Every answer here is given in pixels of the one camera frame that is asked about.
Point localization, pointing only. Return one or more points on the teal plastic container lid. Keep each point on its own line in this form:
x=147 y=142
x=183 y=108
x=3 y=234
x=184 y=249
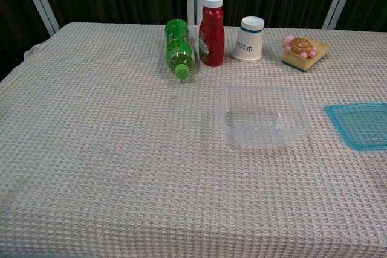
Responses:
x=359 y=128

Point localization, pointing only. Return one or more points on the clear plastic container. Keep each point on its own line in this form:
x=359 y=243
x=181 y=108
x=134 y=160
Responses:
x=257 y=140

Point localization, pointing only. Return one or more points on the green plastic drink bottle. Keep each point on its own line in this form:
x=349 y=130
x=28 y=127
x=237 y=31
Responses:
x=176 y=43

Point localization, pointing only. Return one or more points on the red ketchup squeeze bottle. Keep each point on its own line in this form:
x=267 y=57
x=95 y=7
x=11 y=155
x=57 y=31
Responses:
x=211 y=43

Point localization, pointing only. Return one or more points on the pink waffle tablecloth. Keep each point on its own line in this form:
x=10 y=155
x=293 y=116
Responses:
x=121 y=149

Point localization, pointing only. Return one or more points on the white paper cup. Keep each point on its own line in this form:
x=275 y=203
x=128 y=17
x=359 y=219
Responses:
x=248 y=43

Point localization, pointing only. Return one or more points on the yellow green sponge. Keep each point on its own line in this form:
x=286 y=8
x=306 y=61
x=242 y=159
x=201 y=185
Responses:
x=321 y=47

